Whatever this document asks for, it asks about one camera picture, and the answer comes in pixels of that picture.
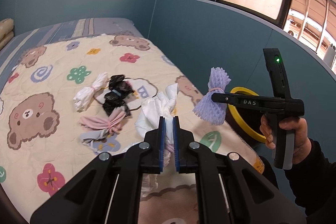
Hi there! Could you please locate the black sleeve right forearm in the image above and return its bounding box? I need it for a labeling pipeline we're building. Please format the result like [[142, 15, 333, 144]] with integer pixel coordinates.
[[285, 139, 335, 223]]

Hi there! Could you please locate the cream bear pattern quilt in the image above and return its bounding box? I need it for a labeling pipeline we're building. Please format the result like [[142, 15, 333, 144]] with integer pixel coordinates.
[[1, 35, 264, 220]]

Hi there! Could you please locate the grey blue striped mattress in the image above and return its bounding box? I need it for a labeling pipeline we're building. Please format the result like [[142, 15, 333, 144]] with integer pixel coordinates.
[[1, 18, 142, 89]]

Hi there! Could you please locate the purple foam fruit net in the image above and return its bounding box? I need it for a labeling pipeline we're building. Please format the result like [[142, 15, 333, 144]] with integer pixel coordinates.
[[192, 66, 232, 126]]

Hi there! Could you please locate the cream patterned pillow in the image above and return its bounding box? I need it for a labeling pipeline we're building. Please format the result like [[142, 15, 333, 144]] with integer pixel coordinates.
[[0, 18, 14, 50]]

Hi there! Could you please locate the person's right hand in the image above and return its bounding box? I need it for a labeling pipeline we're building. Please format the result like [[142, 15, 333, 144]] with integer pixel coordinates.
[[260, 114, 312, 164]]

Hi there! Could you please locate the black plastic bag bundle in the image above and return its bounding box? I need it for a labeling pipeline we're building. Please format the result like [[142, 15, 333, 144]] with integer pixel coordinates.
[[102, 75, 134, 117]]

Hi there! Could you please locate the grey white cloth bundle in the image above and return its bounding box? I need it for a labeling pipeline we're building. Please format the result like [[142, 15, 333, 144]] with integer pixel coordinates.
[[79, 130, 112, 154]]

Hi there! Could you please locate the pink cloth bundle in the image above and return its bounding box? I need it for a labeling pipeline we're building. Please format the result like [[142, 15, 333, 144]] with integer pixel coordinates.
[[79, 107, 126, 135]]

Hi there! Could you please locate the yellow rimmed black trash bin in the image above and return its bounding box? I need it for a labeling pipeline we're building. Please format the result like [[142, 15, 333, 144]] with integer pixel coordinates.
[[226, 86, 267, 144]]

